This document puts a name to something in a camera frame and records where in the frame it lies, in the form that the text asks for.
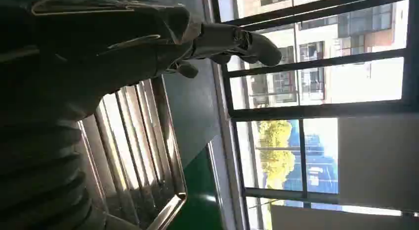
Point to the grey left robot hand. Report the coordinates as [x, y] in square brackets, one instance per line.
[82, 55]

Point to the ribbed grey left robot arm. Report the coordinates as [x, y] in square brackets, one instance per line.
[36, 176]

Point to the shiny steel tray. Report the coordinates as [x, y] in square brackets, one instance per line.
[144, 176]

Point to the grey window panel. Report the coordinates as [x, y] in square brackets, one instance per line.
[379, 163]
[334, 222]

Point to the black window frame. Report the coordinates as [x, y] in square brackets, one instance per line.
[314, 110]

